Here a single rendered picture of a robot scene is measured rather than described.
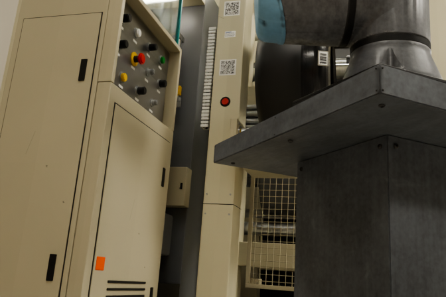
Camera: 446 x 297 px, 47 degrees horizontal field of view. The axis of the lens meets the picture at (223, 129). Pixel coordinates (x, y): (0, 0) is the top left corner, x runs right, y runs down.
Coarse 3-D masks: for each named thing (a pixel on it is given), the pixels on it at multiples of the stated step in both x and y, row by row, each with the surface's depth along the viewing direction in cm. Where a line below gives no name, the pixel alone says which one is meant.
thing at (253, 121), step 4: (248, 108) 258; (252, 108) 258; (256, 108) 257; (248, 112) 256; (252, 112) 256; (256, 112) 255; (248, 116) 257; (252, 116) 256; (256, 116) 256; (248, 120) 256; (252, 120) 255; (256, 120) 255; (248, 124) 257; (252, 124) 268; (256, 124) 268
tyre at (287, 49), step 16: (256, 48) 204; (272, 48) 197; (288, 48) 196; (304, 48) 194; (320, 48) 194; (256, 64) 201; (272, 64) 195; (288, 64) 194; (304, 64) 192; (256, 80) 200; (272, 80) 195; (288, 80) 193; (304, 80) 192; (320, 80) 192; (256, 96) 201; (272, 96) 196; (288, 96) 194; (304, 96) 193; (272, 112) 198
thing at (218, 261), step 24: (240, 0) 230; (240, 24) 227; (216, 48) 226; (240, 48) 223; (216, 72) 223; (240, 72) 220; (216, 96) 219; (240, 96) 217; (216, 120) 216; (240, 120) 216; (216, 168) 210; (240, 168) 215; (216, 192) 207; (240, 192) 215; (216, 216) 204; (216, 240) 201; (216, 264) 198; (216, 288) 195
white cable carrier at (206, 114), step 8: (208, 32) 231; (216, 32) 232; (208, 40) 230; (208, 48) 229; (208, 56) 227; (208, 64) 226; (208, 72) 227; (208, 80) 224; (208, 88) 223; (208, 96) 222; (208, 104) 220; (208, 112) 219; (208, 120) 223; (208, 128) 222
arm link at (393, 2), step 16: (352, 0) 94; (368, 0) 94; (384, 0) 94; (400, 0) 93; (416, 0) 94; (352, 16) 94; (368, 16) 94; (384, 16) 93; (400, 16) 93; (416, 16) 93; (352, 32) 96; (368, 32) 94; (384, 32) 92; (416, 32) 92
